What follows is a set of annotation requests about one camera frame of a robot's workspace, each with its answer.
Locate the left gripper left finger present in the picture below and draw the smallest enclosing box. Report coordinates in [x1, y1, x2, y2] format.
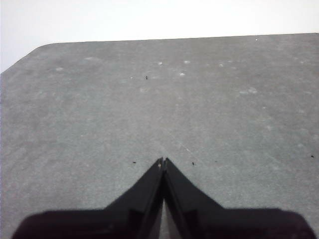
[11, 157, 167, 239]

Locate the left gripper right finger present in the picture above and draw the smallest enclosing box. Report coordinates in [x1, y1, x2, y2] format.
[163, 157, 318, 239]

